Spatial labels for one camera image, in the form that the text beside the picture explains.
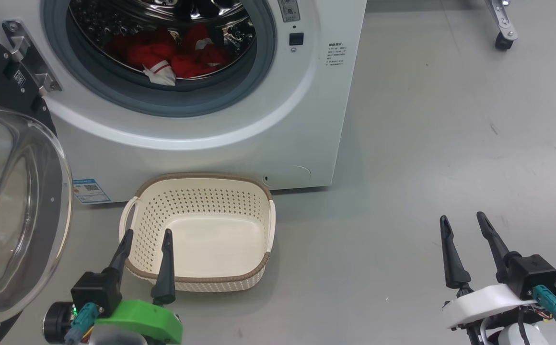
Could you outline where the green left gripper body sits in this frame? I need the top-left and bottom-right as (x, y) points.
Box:
(95, 299), (183, 345)

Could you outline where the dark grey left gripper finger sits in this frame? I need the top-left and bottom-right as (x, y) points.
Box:
(151, 229), (177, 306)
(109, 229), (134, 288)

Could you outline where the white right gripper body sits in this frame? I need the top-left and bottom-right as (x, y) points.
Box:
(442, 283), (538, 331)

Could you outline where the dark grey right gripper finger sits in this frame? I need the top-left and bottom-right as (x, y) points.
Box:
(476, 211), (521, 284)
(440, 215), (472, 290)

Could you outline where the washing machine glass door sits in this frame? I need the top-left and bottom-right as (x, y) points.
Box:
(0, 24), (74, 345)

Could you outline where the red and white garment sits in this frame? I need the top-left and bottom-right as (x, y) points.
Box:
(109, 25), (233, 87)

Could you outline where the cream perforated laundry basket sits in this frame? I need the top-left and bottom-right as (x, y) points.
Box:
(119, 172), (277, 293)

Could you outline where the grey rubber door gasket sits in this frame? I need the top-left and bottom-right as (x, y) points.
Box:
(41, 0), (277, 118)

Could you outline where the white front-load washing machine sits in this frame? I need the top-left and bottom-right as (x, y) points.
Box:
(0, 0), (368, 205)

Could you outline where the metal washer door hinge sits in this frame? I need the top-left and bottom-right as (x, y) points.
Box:
(2, 20), (62, 97)

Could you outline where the steel drum with red clothes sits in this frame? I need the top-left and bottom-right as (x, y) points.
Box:
(69, 0), (255, 81)

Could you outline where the grey warning label sticker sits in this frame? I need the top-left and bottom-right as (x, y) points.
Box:
(278, 0), (301, 23)

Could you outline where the blue energy label sticker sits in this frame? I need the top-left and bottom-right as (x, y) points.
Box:
(72, 179), (111, 206)

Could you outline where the metal stand caster wheel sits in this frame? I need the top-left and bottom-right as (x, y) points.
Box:
(483, 0), (519, 51)

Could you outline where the printed text sticker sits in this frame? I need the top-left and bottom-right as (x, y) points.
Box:
(325, 42), (348, 68)

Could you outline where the teal right camera connector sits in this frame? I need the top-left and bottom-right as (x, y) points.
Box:
(532, 285), (556, 327)

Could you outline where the teal camera connector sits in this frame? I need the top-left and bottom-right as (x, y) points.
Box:
(64, 302), (100, 345)
(532, 285), (556, 327)

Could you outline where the teal left camera connector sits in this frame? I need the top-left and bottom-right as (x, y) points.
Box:
(64, 302), (100, 345)

